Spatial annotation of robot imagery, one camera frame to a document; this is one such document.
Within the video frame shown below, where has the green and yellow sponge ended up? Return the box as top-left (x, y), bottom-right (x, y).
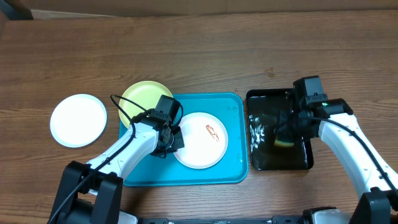
top-left (274, 134), bottom-right (295, 147)

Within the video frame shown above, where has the white plate with red stain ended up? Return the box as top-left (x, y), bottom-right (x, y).
top-left (174, 112), bottom-right (228, 169)

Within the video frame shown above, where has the white plate with small stains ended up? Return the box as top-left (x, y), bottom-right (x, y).
top-left (50, 94), bottom-right (108, 148)

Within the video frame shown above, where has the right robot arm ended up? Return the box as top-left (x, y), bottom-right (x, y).
top-left (274, 99), bottom-right (397, 224)

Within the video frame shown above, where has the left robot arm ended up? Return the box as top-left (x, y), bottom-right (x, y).
top-left (49, 110), bottom-right (183, 224)

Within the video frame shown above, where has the black water tray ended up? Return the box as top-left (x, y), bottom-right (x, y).
top-left (246, 88), bottom-right (314, 170)

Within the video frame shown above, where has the blue plastic tray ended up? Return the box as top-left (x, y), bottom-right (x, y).
top-left (124, 93), bottom-right (249, 187)

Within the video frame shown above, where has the yellow-green plate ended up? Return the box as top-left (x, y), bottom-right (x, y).
top-left (119, 81), bottom-right (173, 118)

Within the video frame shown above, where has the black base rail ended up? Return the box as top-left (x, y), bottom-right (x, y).
top-left (138, 215), bottom-right (311, 224)

